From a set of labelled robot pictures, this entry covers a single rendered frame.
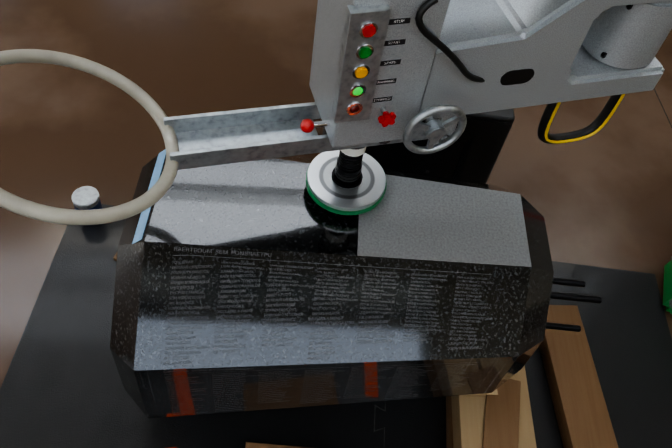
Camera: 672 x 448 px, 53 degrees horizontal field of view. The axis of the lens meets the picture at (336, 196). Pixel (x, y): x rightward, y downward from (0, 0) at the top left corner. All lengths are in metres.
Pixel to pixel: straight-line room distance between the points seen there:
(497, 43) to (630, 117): 2.31
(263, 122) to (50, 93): 1.88
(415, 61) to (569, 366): 1.52
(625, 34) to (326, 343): 1.04
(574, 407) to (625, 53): 1.30
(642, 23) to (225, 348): 1.27
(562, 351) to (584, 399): 0.18
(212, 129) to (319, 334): 0.59
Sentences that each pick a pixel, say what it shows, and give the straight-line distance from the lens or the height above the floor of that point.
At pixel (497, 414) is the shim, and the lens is 2.31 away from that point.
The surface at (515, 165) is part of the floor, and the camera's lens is 3.24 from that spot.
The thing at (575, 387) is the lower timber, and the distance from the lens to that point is 2.60.
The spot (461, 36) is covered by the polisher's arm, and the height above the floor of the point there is 1.39.
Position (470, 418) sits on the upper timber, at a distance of 2.29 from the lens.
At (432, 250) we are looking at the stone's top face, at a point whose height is 0.83.
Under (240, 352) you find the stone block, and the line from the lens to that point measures 1.79.
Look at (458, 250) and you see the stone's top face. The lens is 1.80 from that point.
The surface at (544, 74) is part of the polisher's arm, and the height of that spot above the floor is 1.28.
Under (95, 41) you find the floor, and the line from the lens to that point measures 3.63.
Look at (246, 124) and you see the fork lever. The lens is 1.64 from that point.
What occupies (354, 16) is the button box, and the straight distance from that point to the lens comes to 1.26.
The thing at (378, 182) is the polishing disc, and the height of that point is 0.88.
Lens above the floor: 2.25
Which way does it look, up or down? 51 degrees down
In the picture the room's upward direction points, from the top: 10 degrees clockwise
